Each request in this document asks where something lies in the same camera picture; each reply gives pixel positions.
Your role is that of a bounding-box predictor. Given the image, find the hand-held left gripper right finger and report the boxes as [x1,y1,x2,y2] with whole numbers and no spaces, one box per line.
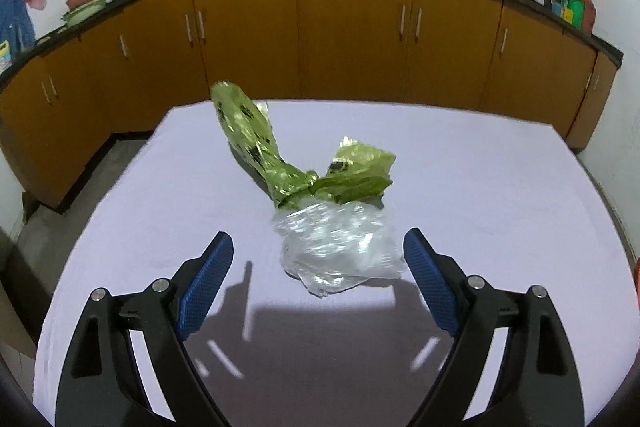
[402,227,586,427]

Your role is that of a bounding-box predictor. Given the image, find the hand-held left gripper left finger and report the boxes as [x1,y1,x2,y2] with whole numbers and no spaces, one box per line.
[55,231,235,427]

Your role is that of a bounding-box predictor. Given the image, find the clear plastic bag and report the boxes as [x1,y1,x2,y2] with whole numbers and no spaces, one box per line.
[271,202,405,298]

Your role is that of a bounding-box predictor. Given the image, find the light green plastic bag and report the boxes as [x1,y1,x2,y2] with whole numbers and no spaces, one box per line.
[210,81,396,210]

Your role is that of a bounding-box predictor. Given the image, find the wooden base cabinets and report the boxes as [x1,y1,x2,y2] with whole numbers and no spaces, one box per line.
[0,0,618,210]

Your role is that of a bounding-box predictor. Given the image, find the stacked bowls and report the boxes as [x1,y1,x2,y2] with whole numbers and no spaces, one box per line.
[61,0,108,28]

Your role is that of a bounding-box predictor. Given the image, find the blue hanging cloth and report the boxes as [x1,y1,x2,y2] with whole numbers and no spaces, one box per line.
[0,0,36,58]

